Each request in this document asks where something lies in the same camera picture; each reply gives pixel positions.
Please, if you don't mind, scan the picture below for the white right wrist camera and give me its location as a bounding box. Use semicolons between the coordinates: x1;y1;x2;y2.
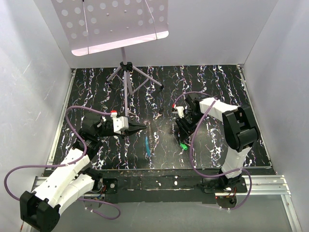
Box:
172;104;185;118

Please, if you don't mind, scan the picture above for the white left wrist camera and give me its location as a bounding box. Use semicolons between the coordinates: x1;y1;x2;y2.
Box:
111;110;129;134

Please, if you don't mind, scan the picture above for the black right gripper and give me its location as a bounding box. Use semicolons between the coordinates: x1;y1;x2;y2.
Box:
175;112;205;142

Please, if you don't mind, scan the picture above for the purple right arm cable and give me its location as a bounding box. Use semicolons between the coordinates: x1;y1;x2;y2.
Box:
173;91;253;210

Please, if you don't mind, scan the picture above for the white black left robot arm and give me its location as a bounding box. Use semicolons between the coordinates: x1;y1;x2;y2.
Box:
20;112;146;232

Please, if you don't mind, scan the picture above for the perforated music stand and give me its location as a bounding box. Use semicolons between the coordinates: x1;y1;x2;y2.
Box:
50;0;169;116

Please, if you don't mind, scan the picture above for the aluminium frame rail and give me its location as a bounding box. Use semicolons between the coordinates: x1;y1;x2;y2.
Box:
251;175;291;195

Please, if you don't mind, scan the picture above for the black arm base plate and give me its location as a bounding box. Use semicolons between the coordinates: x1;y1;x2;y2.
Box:
90;170;249;205

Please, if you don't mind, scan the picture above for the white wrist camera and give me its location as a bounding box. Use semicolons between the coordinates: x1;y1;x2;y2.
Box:
111;110;129;134
172;104;185;118

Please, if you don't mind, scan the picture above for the key with green tag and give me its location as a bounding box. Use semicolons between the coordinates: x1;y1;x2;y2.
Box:
180;138;191;150

